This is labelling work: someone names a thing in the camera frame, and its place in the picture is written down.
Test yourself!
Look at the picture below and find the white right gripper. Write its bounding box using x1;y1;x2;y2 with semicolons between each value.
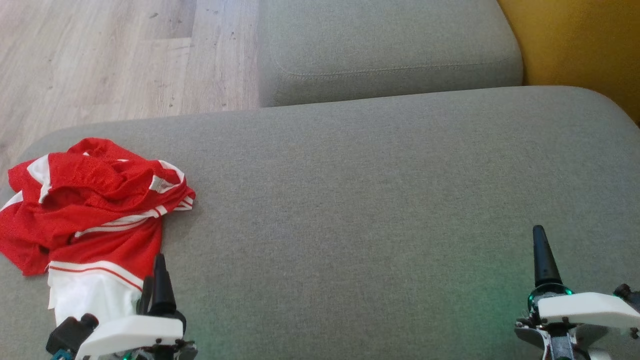
515;225;640;360

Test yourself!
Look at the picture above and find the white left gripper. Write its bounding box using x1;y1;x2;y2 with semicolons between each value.
75;253;199;360

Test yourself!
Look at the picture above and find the red T-shirt with white sleeves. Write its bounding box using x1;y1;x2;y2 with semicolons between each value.
0;192;197;327

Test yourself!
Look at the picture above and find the grey fabric sofa seat cushion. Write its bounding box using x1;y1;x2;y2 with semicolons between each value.
0;86;640;360

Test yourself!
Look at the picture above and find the yellow padded panel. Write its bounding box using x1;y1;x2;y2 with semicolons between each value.
497;0;640;126

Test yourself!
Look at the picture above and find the grey fabric sofa back cushion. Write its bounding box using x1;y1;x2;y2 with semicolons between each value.
257;0;524;108

